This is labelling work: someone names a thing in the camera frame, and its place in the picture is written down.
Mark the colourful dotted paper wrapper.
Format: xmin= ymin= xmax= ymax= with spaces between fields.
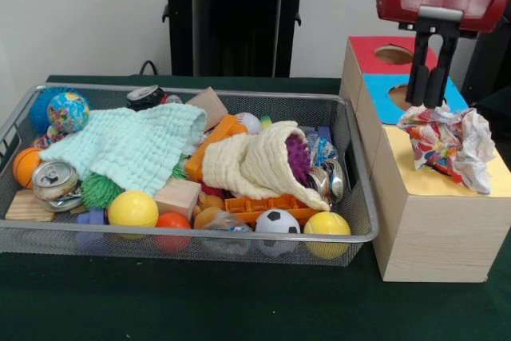
xmin=397 ymin=103 xmax=497 ymax=195

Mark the grey mesh bin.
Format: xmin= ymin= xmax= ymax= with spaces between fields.
xmin=0 ymin=83 xmax=379 ymax=268

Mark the small red ball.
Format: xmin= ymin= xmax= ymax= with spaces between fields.
xmin=153 ymin=212 xmax=192 ymax=254

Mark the black cable loop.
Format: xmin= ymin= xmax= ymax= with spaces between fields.
xmin=138 ymin=60 xmax=160 ymax=77

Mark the small orange basketball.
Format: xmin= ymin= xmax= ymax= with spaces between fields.
xmin=11 ymin=147 xmax=45 ymax=190

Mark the yellow ball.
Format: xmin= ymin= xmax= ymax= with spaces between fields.
xmin=106 ymin=191 xmax=160 ymax=238
xmin=303 ymin=211 xmax=352 ymax=260

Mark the mint green cloth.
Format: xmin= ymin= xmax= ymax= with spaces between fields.
xmin=38 ymin=103 xmax=208 ymax=197

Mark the globe print ball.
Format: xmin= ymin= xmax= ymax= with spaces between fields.
xmin=46 ymin=91 xmax=91 ymax=134

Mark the blue spiky ball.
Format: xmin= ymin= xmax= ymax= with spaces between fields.
xmin=28 ymin=85 xmax=81 ymax=137

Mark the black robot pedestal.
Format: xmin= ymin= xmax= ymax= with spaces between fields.
xmin=153 ymin=0 xmax=323 ymax=78

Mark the wooden cube block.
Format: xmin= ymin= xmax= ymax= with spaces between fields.
xmin=185 ymin=87 xmax=229 ymax=133

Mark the small soccer ball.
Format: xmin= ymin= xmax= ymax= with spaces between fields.
xmin=254 ymin=208 xmax=301 ymax=258

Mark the wooden box with three holes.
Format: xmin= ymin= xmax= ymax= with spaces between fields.
xmin=339 ymin=35 xmax=511 ymax=283

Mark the cream cloth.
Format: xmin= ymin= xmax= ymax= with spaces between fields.
xmin=201 ymin=120 xmax=331 ymax=212

